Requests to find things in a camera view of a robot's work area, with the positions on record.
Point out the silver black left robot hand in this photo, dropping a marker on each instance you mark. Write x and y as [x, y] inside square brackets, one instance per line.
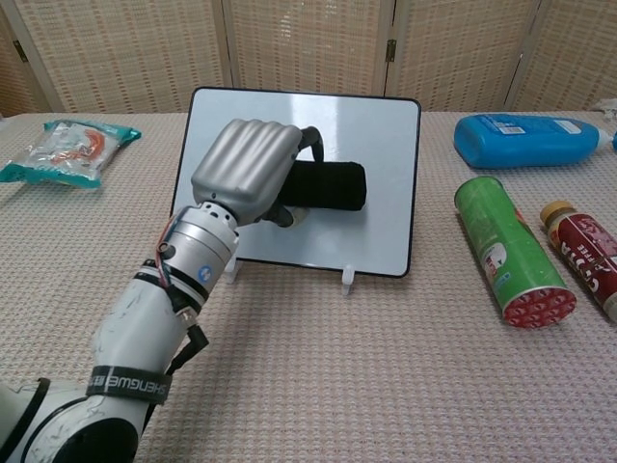
[241, 164]

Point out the black eraser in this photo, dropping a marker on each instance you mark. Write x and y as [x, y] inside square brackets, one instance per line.
[332, 185]

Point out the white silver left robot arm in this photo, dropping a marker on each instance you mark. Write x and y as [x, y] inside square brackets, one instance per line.
[130, 328]

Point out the white furniture leg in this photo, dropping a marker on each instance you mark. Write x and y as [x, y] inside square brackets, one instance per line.
[232, 272]
[348, 280]

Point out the black-framed small whiteboard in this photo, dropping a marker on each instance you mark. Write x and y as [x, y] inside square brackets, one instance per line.
[381, 202]

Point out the woven bamboo folding screen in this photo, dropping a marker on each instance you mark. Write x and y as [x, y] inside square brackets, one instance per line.
[308, 43]

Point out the teal clear snack packet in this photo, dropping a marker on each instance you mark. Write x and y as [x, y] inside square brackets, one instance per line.
[67, 154]

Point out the beige woven tablecloth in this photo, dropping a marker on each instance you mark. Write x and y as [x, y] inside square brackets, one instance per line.
[337, 386]

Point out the blue pump lotion bottle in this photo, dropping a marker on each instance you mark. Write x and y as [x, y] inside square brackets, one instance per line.
[520, 142]

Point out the green chip can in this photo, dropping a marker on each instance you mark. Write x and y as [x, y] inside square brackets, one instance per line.
[511, 251]

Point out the red label coffee bottle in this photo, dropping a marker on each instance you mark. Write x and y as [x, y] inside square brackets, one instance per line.
[585, 255]

